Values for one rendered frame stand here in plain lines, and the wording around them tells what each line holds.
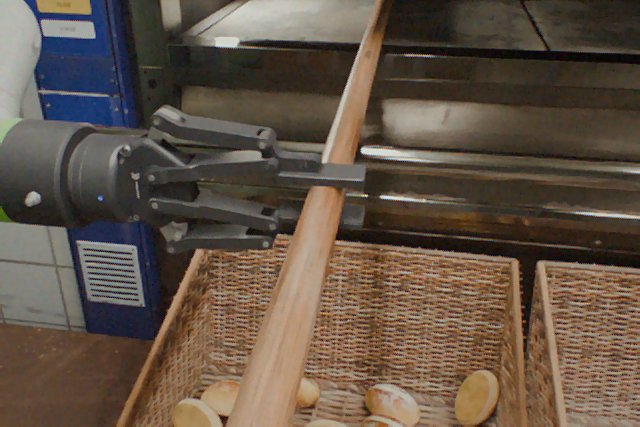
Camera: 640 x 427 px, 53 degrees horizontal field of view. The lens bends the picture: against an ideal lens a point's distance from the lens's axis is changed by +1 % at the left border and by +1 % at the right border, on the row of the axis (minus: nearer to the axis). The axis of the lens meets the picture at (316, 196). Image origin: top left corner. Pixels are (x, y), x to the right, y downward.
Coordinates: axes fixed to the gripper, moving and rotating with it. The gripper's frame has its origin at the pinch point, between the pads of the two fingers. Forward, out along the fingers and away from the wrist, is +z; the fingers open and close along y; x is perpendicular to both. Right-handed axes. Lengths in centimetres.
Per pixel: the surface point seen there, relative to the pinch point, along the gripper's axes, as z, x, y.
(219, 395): -22, -31, 55
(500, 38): 20, -65, 1
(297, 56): -12, -53, 3
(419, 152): 7.8, -15.6, 2.2
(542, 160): 20.0, -15.4, 2.1
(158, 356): -29, -25, 43
